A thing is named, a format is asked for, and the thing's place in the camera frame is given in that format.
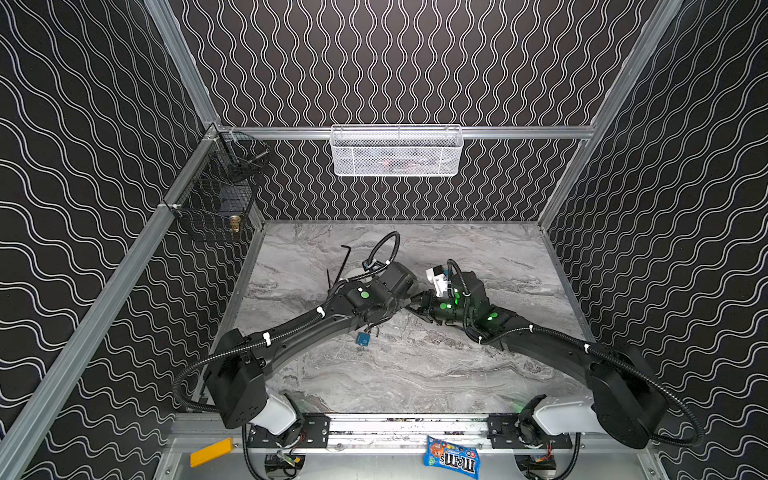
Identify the black wire basket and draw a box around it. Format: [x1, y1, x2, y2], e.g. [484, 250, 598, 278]
[172, 131, 272, 244]

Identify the brass item in black basket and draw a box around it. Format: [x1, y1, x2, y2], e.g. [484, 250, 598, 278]
[229, 215, 242, 234]

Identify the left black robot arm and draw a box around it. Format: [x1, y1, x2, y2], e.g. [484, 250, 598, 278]
[172, 231, 416, 436]

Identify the blue padlock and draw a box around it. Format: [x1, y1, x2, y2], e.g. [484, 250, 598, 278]
[355, 326, 380, 347]

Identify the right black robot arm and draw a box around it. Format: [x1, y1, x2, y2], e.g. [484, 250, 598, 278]
[407, 272, 704, 449]

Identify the white mesh basket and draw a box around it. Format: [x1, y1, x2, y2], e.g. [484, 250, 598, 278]
[329, 124, 464, 177]

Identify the yellow block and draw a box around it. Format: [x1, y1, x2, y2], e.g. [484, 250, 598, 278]
[189, 437, 234, 468]

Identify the M&M's candy bag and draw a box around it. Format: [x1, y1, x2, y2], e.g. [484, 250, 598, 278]
[423, 436, 481, 480]

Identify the black hex key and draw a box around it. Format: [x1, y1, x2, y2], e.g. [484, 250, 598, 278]
[331, 244, 352, 289]

